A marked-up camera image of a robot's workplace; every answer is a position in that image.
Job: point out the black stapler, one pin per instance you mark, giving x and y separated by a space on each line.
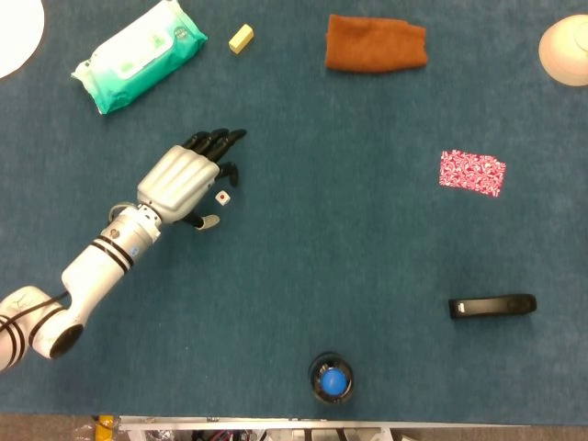
491 305

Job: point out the yellow eraser block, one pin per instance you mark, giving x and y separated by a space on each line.
241 38

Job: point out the red white patterned packet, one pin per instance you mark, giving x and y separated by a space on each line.
472 173

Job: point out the white metal frame rail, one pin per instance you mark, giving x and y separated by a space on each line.
257 423

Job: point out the small white die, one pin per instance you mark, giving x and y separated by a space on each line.
222 197

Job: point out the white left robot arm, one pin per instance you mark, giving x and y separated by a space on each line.
78 280

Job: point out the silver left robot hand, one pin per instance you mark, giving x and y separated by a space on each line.
181 177

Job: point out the brown folded cloth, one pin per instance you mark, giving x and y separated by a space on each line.
374 44

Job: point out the green wet wipes pack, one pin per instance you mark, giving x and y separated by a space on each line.
138 57

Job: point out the yellow clamp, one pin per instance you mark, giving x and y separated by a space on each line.
105 426

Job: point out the beige bowl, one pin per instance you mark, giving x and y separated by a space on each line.
567 50

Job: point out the blue cap bottle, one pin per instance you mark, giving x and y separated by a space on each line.
331 379

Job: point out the white round plate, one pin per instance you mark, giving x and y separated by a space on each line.
16 34

